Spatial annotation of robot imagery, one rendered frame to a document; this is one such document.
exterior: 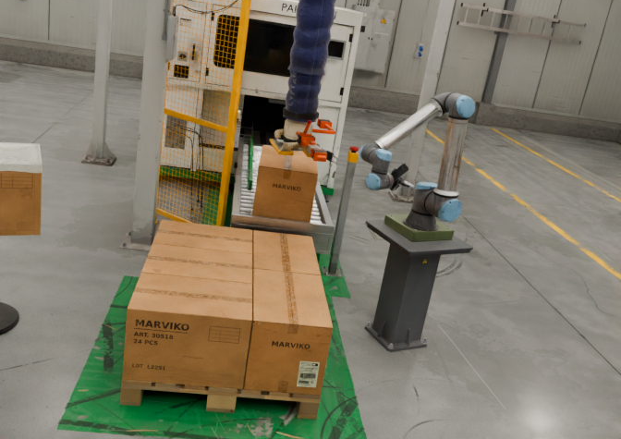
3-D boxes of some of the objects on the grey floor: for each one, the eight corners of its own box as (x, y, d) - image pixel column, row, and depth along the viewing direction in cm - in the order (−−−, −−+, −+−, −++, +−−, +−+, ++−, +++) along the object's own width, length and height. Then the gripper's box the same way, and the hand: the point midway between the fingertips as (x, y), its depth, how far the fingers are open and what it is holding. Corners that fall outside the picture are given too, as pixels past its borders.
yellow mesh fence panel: (142, 220, 548) (162, -36, 482) (151, 218, 556) (171, -34, 490) (218, 254, 507) (250, -21, 440) (226, 250, 515) (260, -20, 448)
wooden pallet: (154, 293, 429) (156, 274, 425) (300, 308, 442) (303, 289, 438) (119, 404, 316) (121, 380, 312) (316, 419, 329) (321, 396, 325)
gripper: (371, 174, 366) (389, 172, 381) (392, 200, 359) (409, 197, 374) (381, 164, 361) (398, 163, 377) (401, 189, 354) (419, 188, 370)
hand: (407, 176), depth 374 cm, fingers open, 14 cm apart
